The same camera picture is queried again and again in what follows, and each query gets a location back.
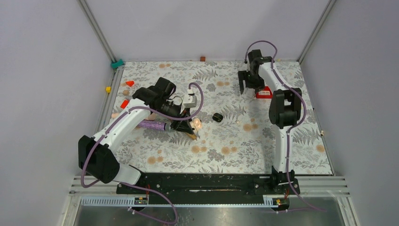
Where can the black earbud charging case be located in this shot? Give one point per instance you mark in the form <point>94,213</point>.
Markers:
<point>217,117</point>

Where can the purple glitter microphone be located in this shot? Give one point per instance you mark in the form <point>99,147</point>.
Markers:
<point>156,125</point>

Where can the cream earbud charging case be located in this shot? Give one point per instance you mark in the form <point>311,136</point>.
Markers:
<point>197,124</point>

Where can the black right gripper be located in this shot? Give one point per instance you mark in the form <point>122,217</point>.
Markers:
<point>259,86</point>

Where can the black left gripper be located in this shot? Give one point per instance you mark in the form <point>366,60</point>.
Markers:
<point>183,125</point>

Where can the teal curved block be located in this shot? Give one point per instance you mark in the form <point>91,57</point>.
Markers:
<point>117,64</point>

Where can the gold microphone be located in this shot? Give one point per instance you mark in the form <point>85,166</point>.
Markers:
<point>191,136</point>

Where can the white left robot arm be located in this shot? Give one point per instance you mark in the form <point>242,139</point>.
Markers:
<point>96,153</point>

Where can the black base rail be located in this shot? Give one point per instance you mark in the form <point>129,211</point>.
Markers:
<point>213,189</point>

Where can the red rectangular block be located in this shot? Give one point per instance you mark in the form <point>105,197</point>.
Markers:
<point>124,104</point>

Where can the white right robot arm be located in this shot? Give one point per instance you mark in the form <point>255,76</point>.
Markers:
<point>284,112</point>

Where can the red box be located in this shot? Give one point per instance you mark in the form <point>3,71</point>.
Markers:
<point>266,93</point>

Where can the pink microphone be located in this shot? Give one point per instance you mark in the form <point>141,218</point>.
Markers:
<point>151,117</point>

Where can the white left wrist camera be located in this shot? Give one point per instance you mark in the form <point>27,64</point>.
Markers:
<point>189,100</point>

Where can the red triangular block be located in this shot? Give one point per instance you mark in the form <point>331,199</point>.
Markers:
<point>129,83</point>

